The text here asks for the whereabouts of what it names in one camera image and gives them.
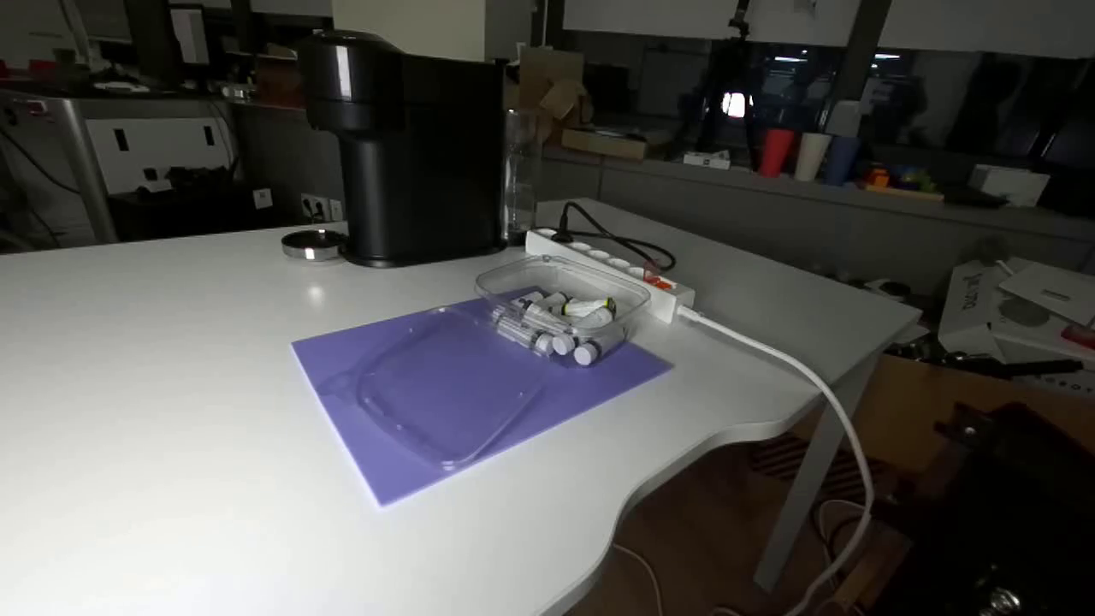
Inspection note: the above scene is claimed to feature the clear water tank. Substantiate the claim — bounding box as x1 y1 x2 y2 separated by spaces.
505 109 542 244

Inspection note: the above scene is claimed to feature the white cup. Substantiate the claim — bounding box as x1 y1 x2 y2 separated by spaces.
794 133 832 182

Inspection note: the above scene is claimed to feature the round metal coaster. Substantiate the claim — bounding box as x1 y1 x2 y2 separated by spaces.
282 228 345 261

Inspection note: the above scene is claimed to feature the white batteries pile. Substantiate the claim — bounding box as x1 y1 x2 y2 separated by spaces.
491 288 625 365

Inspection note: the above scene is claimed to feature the red cup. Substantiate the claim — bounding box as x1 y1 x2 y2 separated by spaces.
759 127 799 179

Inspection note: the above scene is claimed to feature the blue cup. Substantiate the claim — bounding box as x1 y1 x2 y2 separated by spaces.
822 136 858 185

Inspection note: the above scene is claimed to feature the clear plastic box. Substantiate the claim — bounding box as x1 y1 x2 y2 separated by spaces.
349 256 617 472

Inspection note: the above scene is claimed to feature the black coffee machine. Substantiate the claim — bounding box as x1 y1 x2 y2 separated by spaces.
298 30 506 268

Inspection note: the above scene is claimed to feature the purple paper sheet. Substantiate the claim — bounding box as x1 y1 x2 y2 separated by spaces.
295 301 672 508

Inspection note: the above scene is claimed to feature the cardboard box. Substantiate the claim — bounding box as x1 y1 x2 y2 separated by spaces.
516 49 592 144

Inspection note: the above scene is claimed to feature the black power cable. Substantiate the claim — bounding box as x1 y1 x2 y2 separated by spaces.
556 200 683 274

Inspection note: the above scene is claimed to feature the white power cable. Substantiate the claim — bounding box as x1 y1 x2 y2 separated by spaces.
675 304 880 616

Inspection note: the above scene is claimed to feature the white power strip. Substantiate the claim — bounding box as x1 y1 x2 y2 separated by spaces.
523 228 694 321

